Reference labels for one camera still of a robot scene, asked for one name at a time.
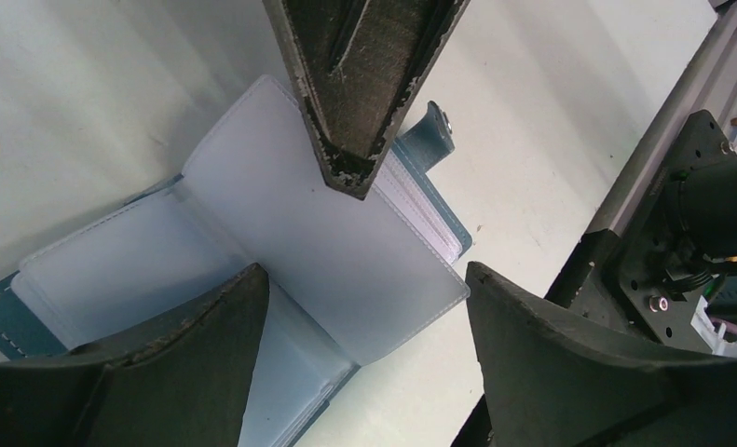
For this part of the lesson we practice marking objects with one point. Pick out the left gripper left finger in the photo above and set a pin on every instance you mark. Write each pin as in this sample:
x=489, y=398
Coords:
x=181, y=378

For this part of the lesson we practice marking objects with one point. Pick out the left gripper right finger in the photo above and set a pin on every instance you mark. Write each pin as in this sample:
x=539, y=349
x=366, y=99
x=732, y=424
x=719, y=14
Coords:
x=554, y=378

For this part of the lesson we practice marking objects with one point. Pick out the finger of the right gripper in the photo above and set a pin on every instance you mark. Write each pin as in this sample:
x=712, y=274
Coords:
x=356, y=67

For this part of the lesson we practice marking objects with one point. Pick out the blue card holder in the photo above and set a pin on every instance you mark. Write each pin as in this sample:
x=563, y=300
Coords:
x=238, y=201

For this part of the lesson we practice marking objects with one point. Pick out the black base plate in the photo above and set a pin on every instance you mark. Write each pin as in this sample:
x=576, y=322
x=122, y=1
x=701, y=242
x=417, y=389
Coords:
x=650, y=291

